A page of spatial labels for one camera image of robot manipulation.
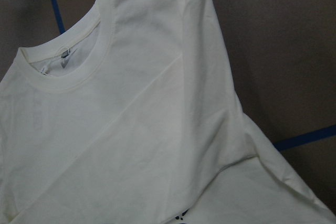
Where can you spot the cream long-sleeve cat shirt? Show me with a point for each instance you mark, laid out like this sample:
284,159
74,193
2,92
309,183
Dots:
131,116

